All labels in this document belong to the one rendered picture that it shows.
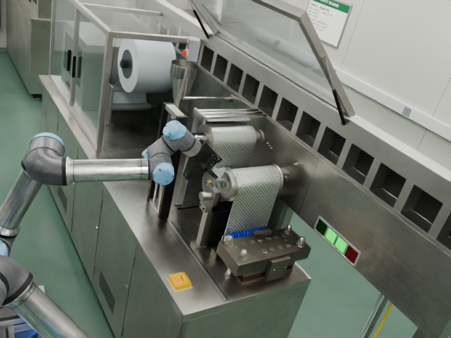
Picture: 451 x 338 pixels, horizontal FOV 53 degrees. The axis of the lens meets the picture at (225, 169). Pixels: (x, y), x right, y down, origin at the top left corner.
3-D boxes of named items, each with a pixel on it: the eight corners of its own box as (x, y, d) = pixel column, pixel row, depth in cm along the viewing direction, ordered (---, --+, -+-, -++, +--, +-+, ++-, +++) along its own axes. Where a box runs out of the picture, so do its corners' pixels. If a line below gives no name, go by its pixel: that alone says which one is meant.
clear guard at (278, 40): (165, -42, 220) (166, -42, 220) (217, 33, 256) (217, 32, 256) (300, 18, 146) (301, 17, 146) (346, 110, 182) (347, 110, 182)
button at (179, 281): (168, 279, 187) (168, 274, 185) (182, 275, 190) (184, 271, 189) (175, 291, 182) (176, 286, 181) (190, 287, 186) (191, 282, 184)
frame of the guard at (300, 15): (149, -40, 221) (161, -50, 221) (208, 41, 260) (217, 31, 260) (292, 28, 141) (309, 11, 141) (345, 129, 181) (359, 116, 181)
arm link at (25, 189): (-32, 259, 166) (34, 142, 149) (-23, 233, 179) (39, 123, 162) (2, 269, 172) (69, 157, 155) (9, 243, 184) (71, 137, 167)
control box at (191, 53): (180, 55, 219) (184, 35, 215) (194, 58, 221) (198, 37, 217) (183, 60, 213) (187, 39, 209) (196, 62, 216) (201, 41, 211)
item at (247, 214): (223, 235, 201) (233, 200, 193) (266, 227, 214) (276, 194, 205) (224, 235, 201) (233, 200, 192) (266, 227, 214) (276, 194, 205)
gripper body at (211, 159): (223, 160, 181) (207, 144, 173) (208, 176, 181) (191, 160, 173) (214, 151, 187) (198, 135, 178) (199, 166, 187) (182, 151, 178)
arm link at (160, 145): (141, 163, 163) (165, 145, 161) (139, 149, 172) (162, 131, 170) (156, 177, 167) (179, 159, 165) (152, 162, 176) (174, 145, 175)
